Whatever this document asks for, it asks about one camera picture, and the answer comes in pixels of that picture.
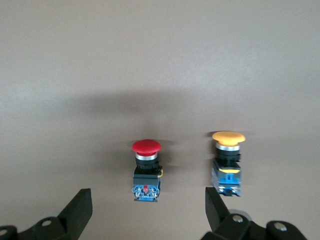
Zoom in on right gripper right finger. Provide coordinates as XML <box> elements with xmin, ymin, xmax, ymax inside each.
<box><xmin>201</xmin><ymin>186</ymin><xmax>309</xmax><ymax>240</ymax></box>

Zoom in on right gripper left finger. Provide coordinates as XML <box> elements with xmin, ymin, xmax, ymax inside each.
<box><xmin>18</xmin><ymin>188</ymin><xmax>94</xmax><ymax>240</ymax></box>

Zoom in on red mushroom push button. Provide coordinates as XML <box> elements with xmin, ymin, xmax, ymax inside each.
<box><xmin>130</xmin><ymin>139</ymin><xmax>165</xmax><ymax>203</ymax></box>

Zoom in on yellow mushroom push button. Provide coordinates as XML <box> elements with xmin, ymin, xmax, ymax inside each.
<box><xmin>211</xmin><ymin>130</ymin><xmax>247</xmax><ymax>198</ymax></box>

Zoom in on brown table mat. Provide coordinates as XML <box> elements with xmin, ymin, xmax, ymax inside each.
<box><xmin>0</xmin><ymin>0</ymin><xmax>320</xmax><ymax>240</ymax></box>

